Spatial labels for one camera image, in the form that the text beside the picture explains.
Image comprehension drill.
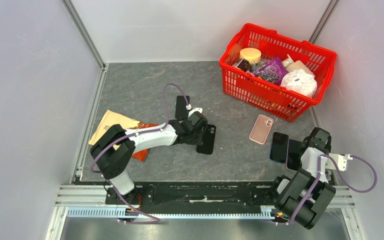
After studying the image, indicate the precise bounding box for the cassava chips snack bag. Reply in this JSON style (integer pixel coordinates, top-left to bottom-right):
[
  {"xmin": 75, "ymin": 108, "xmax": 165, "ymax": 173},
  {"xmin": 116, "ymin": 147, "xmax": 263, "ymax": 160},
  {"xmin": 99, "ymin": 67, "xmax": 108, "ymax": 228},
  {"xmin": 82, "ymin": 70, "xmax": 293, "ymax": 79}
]
[{"xmin": 88, "ymin": 109, "xmax": 157, "ymax": 146}]

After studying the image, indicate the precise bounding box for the black smartphone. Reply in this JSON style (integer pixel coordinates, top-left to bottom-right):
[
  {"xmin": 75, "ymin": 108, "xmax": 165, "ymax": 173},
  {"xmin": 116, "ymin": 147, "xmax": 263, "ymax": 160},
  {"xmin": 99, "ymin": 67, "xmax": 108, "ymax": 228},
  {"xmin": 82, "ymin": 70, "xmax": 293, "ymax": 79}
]
[{"xmin": 174, "ymin": 95, "xmax": 189, "ymax": 121}]

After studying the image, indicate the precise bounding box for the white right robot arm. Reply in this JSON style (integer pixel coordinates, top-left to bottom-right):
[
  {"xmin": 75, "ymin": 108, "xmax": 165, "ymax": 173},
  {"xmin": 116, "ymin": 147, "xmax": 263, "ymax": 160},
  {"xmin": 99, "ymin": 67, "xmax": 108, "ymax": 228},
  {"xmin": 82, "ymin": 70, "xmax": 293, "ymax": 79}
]
[{"xmin": 268, "ymin": 127, "xmax": 336, "ymax": 230}]

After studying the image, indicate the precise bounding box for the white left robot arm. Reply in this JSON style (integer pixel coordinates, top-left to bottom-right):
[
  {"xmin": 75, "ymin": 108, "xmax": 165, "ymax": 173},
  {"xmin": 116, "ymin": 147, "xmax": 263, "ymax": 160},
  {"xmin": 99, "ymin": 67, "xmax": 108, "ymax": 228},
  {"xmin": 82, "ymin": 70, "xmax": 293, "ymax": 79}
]
[{"xmin": 90, "ymin": 111, "xmax": 209, "ymax": 204}]

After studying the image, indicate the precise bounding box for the dark smartphone near right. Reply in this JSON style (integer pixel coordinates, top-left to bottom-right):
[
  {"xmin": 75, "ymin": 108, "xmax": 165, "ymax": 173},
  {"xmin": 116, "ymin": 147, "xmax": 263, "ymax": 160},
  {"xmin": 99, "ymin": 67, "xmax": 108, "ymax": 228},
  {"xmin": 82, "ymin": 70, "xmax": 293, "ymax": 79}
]
[{"xmin": 286, "ymin": 139, "xmax": 302, "ymax": 171}]

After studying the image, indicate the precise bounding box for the red plastic shopping basket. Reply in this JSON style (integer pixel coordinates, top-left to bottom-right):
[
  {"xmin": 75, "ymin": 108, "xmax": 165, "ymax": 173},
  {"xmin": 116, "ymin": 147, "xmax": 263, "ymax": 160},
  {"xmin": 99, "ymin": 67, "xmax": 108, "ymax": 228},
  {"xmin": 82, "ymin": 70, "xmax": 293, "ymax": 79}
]
[{"xmin": 219, "ymin": 23, "xmax": 337, "ymax": 122}]

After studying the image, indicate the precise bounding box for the white plastic bag item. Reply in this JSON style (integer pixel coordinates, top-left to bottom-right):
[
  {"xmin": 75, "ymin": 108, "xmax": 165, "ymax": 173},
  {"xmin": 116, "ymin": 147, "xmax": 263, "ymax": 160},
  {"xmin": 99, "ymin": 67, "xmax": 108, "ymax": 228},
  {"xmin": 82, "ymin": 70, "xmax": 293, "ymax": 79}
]
[{"xmin": 280, "ymin": 69, "xmax": 318, "ymax": 98}]

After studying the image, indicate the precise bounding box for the beige box in basket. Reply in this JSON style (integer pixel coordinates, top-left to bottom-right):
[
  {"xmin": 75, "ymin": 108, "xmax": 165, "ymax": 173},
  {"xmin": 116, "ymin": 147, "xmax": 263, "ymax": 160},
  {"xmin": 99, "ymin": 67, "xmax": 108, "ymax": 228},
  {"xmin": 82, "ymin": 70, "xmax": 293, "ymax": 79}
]
[{"xmin": 286, "ymin": 60, "xmax": 315, "ymax": 76}]

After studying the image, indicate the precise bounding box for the purple snack packet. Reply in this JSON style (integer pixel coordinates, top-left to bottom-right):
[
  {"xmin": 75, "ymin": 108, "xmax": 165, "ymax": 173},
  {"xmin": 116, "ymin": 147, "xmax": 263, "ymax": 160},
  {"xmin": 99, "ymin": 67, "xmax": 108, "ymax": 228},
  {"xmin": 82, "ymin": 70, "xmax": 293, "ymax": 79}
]
[{"xmin": 251, "ymin": 57, "xmax": 289, "ymax": 86}]

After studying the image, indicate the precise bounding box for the yellow lid jar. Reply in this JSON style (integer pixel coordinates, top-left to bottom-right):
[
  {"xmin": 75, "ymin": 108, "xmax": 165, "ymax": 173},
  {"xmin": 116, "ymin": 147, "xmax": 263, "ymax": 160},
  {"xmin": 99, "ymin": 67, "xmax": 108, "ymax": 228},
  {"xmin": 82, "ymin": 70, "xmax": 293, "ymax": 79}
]
[{"xmin": 239, "ymin": 47, "xmax": 262, "ymax": 65}]

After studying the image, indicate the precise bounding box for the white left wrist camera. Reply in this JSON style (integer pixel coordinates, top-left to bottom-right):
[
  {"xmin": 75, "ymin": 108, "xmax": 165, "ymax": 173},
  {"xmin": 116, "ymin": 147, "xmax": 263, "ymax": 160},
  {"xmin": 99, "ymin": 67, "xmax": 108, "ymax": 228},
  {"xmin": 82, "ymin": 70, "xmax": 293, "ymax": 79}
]
[{"xmin": 186, "ymin": 104, "xmax": 203, "ymax": 117}]

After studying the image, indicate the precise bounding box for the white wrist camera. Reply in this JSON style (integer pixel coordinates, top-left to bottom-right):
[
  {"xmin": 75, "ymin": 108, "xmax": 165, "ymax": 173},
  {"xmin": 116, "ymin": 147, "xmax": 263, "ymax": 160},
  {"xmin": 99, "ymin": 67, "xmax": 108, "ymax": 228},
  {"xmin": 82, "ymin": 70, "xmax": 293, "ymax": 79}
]
[
  {"xmin": 325, "ymin": 153, "xmax": 353, "ymax": 172},
  {"xmin": 186, "ymin": 104, "xmax": 203, "ymax": 117}
]

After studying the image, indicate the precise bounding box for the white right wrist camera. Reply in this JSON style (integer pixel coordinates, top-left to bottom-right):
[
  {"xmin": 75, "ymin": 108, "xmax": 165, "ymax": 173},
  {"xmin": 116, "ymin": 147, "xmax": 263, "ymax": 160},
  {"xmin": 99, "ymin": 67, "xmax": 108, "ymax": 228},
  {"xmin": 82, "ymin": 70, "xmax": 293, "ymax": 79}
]
[{"xmin": 325, "ymin": 153, "xmax": 353, "ymax": 172}]

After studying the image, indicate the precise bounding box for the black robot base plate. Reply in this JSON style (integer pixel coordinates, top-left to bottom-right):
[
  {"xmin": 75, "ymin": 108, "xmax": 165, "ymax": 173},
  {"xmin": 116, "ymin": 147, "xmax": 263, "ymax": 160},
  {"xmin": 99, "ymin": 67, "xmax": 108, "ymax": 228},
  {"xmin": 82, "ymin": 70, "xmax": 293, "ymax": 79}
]
[{"xmin": 124, "ymin": 181, "xmax": 279, "ymax": 215}]

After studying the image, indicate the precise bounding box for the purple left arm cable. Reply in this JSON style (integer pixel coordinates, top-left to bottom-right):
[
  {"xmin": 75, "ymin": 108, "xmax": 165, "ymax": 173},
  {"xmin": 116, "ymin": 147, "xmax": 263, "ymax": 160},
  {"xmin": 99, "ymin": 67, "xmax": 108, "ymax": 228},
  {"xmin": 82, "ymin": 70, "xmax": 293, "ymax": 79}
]
[{"xmin": 89, "ymin": 83, "xmax": 193, "ymax": 173}]

